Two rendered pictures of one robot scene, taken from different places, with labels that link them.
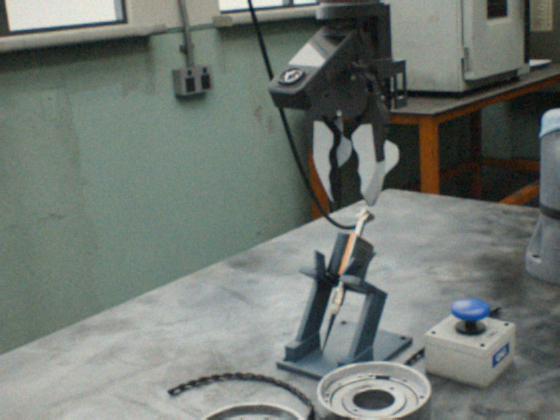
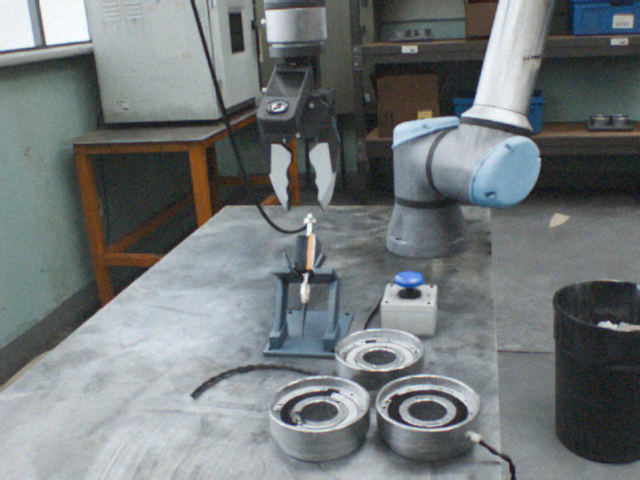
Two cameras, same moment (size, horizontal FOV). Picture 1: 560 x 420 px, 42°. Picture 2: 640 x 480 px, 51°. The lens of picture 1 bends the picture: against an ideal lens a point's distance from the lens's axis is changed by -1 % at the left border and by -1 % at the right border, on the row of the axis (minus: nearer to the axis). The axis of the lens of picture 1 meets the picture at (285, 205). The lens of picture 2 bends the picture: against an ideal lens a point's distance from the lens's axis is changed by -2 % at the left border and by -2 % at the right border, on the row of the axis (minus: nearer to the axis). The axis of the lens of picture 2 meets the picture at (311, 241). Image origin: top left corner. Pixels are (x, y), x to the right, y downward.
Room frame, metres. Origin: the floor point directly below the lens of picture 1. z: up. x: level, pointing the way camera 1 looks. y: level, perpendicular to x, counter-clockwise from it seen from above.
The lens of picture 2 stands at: (0.00, 0.32, 1.22)
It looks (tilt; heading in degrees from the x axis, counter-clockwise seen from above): 19 degrees down; 333
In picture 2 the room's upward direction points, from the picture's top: 4 degrees counter-clockwise
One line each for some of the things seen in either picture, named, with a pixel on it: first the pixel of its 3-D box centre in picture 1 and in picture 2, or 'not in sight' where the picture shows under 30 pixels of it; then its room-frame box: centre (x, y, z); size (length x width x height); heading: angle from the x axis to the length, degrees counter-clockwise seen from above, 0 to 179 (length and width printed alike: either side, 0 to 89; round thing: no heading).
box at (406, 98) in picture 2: not in sight; (410, 102); (3.47, -2.23, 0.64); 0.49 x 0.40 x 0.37; 53
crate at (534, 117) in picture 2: not in sight; (498, 112); (3.13, -2.65, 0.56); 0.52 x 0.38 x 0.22; 45
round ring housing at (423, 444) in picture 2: not in sight; (427, 417); (0.48, -0.05, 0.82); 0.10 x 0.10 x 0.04
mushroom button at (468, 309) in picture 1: (470, 324); (409, 291); (0.70, -0.18, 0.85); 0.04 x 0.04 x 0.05
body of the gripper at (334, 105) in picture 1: (356, 61); (301, 92); (0.80, -0.09, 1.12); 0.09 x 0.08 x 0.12; 140
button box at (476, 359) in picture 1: (472, 344); (410, 306); (0.71, -0.19, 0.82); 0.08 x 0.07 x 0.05; 138
